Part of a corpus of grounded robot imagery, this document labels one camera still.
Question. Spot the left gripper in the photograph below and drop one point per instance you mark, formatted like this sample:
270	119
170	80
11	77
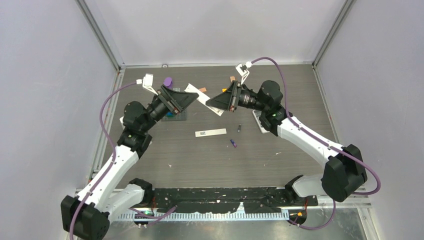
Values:
180	100

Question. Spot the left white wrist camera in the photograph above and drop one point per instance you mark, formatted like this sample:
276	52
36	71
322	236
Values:
147	83

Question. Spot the purple cap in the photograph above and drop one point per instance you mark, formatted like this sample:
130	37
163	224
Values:
168	82

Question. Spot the white metronome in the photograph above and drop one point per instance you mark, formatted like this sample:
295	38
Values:
121	120

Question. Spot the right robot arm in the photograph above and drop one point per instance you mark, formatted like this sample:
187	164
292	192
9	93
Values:
342	172

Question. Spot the large white remote control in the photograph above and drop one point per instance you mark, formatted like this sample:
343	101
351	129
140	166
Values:
256	114

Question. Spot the grey lego baseplate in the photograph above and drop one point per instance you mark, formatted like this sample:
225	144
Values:
178	116

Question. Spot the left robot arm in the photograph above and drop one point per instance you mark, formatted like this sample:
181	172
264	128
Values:
88	215

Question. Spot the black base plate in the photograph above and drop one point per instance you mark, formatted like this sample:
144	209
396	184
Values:
222	200

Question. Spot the slim white remote control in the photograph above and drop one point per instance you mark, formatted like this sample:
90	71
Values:
202	98

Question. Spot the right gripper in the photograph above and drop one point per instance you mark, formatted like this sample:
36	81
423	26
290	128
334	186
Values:
227	100

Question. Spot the slim remote back cover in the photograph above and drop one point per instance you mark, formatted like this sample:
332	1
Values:
211	132

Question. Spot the purple battery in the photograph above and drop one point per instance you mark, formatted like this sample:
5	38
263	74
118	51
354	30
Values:
233	143

